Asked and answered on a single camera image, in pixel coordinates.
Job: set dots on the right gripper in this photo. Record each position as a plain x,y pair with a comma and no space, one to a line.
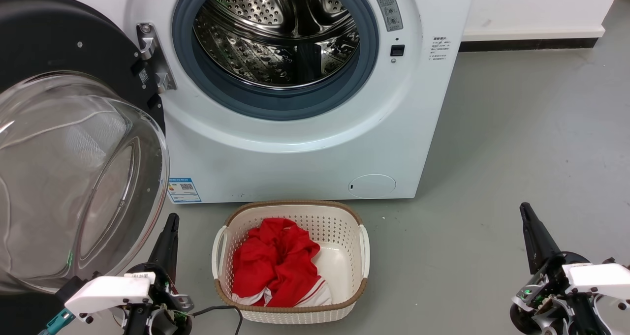
551,295

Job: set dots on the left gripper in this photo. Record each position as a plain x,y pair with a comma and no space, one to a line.
162,315

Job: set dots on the black glass washing machine door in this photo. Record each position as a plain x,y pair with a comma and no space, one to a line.
49,40

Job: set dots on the white washing machine body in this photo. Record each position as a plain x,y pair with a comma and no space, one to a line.
295,167

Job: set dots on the grey rubber door gasket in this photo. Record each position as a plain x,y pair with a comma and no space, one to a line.
275,106

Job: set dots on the metal door hinge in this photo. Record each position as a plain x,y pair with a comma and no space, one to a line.
147,42

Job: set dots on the steel washing machine drum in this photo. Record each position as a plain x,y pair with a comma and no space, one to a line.
246,30

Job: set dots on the black door lock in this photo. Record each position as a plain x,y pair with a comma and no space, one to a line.
397,50

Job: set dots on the blue energy label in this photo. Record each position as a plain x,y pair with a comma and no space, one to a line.
184,191

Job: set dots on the red garment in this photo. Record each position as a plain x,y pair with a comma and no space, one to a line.
275,261

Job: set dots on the cream perforated laundry basket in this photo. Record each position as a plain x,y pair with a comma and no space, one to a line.
339,266

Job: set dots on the round white filter cover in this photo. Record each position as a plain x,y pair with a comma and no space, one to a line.
371,186

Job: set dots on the printed text label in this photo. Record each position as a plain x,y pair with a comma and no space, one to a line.
439,48

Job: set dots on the grey warning sticker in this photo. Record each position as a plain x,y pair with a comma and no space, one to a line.
389,10

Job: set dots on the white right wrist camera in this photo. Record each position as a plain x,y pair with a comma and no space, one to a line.
600,276

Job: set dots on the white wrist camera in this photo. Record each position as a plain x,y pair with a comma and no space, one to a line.
108,293
600,276

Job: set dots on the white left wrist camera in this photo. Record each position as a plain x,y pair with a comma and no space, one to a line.
108,293

